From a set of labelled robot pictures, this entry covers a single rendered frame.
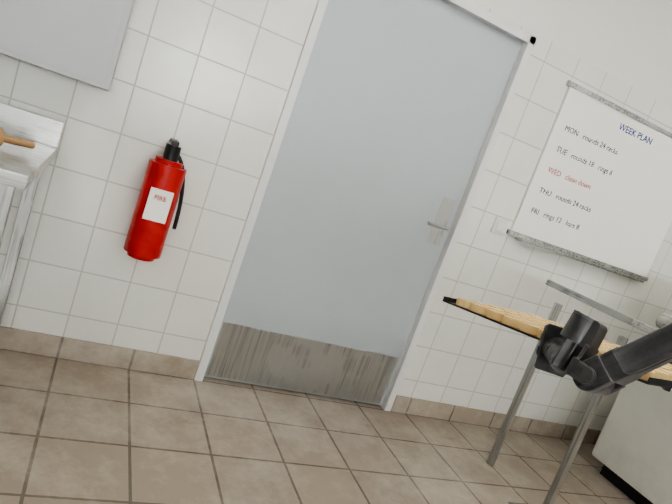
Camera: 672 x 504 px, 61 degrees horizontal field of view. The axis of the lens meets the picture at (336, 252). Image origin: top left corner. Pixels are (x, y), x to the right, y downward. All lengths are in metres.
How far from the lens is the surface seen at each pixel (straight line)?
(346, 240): 2.78
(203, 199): 2.54
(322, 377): 3.02
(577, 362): 1.19
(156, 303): 2.65
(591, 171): 3.46
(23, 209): 2.42
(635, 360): 1.17
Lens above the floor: 1.20
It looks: 9 degrees down
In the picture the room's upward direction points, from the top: 20 degrees clockwise
